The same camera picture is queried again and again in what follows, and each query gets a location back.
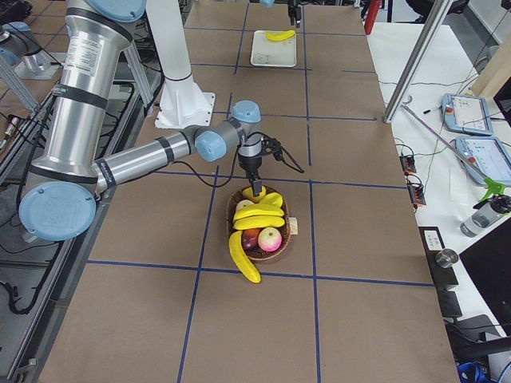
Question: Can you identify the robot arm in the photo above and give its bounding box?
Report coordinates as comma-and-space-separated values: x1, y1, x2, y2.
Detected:
259, 0, 302, 28
18, 1, 262, 242

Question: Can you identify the woven brown basket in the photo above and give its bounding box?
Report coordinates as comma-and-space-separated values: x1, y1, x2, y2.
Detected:
227, 186, 292, 261

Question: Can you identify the lower teach pendant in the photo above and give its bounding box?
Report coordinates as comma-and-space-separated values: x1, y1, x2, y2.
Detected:
455, 136, 510, 187

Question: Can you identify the white camera pole base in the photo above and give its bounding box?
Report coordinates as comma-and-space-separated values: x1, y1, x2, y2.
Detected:
145, 0, 216, 129

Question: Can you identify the teach pendant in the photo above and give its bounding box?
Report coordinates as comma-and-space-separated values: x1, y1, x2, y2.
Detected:
455, 136, 510, 187
442, 93, 493, 136

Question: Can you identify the pale peach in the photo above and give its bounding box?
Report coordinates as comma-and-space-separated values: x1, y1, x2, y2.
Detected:
236, 199, 255, 211

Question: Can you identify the yellow banana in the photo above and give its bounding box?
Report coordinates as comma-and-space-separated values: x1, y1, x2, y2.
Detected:
228, 231, 261, 283
265, 30, 295, 42
233, 215, 285, 231
233, 204, 284, 222

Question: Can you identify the upper teach pendant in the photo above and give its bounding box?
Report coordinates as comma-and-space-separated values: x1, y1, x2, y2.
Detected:
442, 93, 493, 136

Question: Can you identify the pink white apple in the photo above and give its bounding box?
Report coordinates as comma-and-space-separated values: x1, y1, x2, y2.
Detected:
258, 227, 282, 252

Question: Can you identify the dark red apple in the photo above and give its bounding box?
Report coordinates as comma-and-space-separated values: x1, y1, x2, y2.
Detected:
242, 228, 261, 250

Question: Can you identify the cream bear plate tray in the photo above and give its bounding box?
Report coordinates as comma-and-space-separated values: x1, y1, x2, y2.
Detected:
250, 30, 297, 68

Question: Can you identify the clear water bottle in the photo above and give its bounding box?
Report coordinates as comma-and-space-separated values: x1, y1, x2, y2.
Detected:
460, 195, 510, 238

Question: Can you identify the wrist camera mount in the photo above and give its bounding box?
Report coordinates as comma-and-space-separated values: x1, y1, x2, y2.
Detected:
261, 136, 283, 162

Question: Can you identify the red fire extinguisher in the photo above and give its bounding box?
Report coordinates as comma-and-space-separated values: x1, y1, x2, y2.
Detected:
362, 0, 382, 35

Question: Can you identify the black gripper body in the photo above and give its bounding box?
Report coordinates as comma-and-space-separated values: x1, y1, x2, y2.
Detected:
238, 155, 262, 180
287, 0, 301, 18

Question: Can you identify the aluminium frame post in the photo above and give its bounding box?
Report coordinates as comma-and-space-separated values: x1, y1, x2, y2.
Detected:
383, 0, 454, 123

